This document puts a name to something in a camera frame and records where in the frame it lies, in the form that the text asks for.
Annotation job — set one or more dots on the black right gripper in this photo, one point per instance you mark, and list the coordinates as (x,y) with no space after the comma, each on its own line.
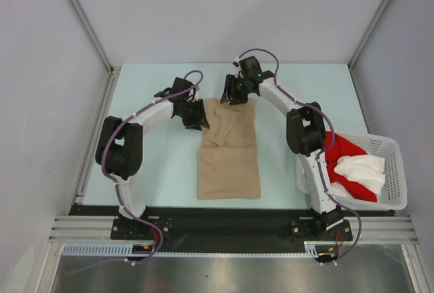
(230,92)

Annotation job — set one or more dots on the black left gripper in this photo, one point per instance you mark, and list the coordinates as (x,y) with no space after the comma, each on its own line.
(199,119)

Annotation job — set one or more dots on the beige t shirt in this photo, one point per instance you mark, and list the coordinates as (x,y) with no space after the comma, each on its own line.
(228,155)

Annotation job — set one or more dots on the translucent plastic basket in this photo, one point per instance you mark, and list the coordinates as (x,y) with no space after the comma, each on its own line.
(394,192)

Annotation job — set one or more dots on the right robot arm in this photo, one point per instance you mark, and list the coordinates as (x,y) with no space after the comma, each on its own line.
(305,136)

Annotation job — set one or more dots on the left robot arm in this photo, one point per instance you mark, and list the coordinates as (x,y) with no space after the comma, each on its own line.
(120,148)

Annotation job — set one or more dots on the red t shirt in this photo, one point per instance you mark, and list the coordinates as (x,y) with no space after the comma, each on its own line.
(341,147)

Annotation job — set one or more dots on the white t shirt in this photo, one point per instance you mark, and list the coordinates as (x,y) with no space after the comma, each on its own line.
(361,175)

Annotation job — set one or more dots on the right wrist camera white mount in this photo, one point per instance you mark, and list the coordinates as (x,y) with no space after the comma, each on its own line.
(239,63)

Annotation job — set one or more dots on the left aluminium frame post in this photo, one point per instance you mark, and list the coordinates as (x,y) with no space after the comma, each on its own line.
(89,31)

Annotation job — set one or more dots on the aluminium frame post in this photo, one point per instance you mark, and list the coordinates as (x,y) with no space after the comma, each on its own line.
(89,31)
(369,32)

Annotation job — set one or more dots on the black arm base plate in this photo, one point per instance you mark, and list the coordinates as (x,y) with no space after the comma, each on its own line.
(176,223)

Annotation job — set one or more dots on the slotted cable duct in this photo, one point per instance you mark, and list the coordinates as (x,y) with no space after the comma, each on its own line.
(124,250)

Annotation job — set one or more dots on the aluminium front rail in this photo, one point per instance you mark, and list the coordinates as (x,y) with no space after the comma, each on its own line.
(382,230)

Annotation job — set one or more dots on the right aluminium frame post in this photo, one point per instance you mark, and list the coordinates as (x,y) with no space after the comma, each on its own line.
(369,32)

